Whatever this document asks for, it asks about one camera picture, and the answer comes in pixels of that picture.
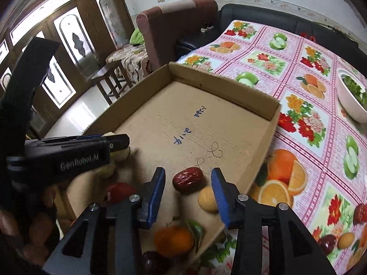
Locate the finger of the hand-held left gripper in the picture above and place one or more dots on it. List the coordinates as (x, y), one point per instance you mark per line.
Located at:
(86, 137)
(119, 143)

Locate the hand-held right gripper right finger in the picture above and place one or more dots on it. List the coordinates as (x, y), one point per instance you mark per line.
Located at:
(220, 200)

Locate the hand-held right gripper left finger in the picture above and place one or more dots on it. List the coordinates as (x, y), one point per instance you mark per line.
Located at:
(154, 200)

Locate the tan longan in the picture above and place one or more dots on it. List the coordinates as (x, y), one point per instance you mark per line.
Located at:
(346, 240)
(208, 200)

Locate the red tomato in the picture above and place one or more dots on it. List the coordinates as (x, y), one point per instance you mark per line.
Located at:
(122, 192)

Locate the red date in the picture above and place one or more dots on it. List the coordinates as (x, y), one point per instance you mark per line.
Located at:
(188, 179)
(361, 214)

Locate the orange with green leaf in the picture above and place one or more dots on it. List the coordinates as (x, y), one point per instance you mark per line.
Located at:
(173, 240)

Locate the shallow cardboard box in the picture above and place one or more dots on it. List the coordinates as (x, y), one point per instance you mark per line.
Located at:
(172, 114)

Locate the dark purple plum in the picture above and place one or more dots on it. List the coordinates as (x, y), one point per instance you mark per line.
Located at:
(153, 262)
(326, 244)

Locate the person's left hand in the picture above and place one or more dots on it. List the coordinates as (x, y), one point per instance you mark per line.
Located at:
(37, 229)

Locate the wooden stool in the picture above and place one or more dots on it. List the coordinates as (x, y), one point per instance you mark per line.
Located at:
(110, 73)

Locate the patterned seat cover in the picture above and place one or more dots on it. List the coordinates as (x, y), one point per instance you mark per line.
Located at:
(127, 60)

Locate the green cushion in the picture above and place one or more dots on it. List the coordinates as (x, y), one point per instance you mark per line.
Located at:
(137, 37)

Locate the wooden glass panel door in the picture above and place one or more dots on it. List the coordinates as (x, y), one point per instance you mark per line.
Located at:
(91, 14)

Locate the brown armchair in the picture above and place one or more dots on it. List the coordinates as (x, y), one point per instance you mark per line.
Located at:
(172, 31)

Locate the small white device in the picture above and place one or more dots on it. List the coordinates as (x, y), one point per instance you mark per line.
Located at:
(207, 28)

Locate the white bowl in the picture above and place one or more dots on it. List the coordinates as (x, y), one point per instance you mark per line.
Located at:
(351, 106)

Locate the green leafy vegetables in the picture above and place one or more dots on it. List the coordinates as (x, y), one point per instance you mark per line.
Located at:
(355, 87)

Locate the small red object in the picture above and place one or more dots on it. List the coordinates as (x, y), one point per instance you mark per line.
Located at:
(311, 37)

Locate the black leather sofa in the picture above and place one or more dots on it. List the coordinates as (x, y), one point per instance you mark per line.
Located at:
(258, 14)

